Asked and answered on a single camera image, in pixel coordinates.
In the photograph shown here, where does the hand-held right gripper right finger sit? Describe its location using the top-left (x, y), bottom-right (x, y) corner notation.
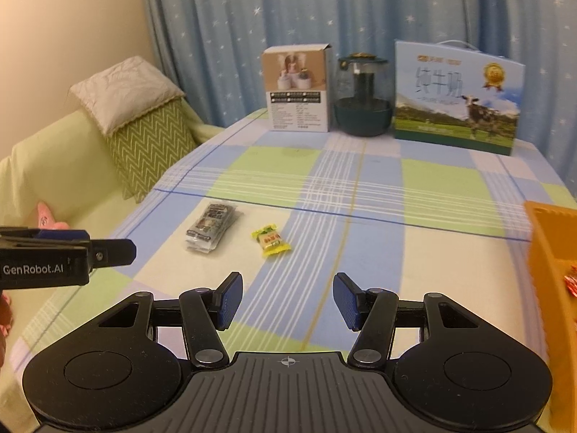
top-left (332, 272), bottom-right (481, 369)

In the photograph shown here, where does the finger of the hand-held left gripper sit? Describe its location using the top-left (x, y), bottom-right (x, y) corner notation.
top-left (0, 237), bottom-right (138, 272)
top-left (0, 226), bottom-right (90, 242)

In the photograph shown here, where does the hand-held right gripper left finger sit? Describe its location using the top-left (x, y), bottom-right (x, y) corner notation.
top-left (97, 272), bottom-right (245, 369)

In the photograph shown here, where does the yellow candy packet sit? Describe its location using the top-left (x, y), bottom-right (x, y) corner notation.
top-left (251, 222), bottom-right (294, 259)

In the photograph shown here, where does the black snack packet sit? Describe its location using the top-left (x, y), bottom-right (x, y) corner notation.
top-left (184, 201), bottom-right (240, 254)

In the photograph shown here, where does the orange plastic basket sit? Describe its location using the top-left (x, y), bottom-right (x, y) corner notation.
top-left (523, 200), bottom-right (577, 373)

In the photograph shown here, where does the person's left hand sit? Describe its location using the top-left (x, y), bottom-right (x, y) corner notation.
top-left (0, 289), bottom-right (14, 367)

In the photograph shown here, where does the pink plush toy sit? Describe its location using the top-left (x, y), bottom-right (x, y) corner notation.
top-left (35, 200), bottom-right (70, 232)

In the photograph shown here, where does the light green sofa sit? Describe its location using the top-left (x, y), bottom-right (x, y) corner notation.
top-left (0, 56), bottom-right (226, 373)

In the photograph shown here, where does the green chevron cushion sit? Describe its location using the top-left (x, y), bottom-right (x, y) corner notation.
top-left (105, 98), bottom-right (199, 204)

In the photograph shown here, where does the white quilted pillow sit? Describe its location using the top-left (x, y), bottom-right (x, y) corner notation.
top-left (69, 56), bottom-right (186, 136)

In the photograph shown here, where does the dark green glass humidifier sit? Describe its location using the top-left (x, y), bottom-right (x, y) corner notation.
top-left (333, 51), bottom-right (394, 137)

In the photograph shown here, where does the white product box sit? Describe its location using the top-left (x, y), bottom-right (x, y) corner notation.
top-left (262, 43), bottom-right (335, 133)

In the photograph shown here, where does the milk carton gift box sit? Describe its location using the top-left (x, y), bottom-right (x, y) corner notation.
top-left (392, 39), bottom-right (526, 157)

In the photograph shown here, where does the blue star curtain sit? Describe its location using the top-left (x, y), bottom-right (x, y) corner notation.
top-left (139, 0), bottom-right (577, 187)

